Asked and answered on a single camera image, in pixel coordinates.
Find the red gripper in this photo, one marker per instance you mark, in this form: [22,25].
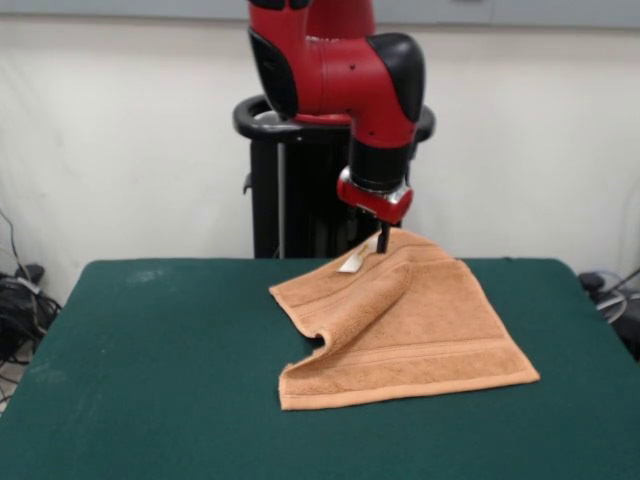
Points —
[375,202]

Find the orange-brown towel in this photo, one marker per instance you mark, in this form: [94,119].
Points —
[430,320]

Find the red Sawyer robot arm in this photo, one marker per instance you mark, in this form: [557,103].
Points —
[345,65]

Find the small black power brick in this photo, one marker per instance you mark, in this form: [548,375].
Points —
[30,272]
[591,281]

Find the dark green table cloth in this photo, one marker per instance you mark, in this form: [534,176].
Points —
[150,375]

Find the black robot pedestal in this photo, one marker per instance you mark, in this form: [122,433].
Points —
[265,200]

